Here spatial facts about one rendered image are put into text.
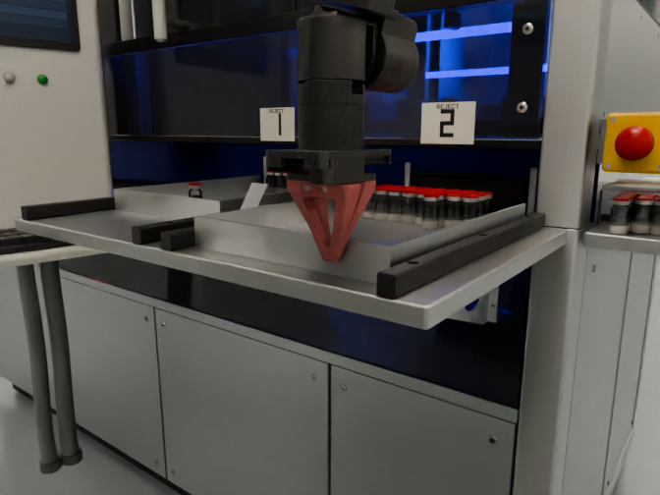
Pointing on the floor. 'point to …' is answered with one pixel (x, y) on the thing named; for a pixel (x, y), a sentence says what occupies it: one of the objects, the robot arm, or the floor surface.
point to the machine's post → (567, 83)
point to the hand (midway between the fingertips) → (330, 251)
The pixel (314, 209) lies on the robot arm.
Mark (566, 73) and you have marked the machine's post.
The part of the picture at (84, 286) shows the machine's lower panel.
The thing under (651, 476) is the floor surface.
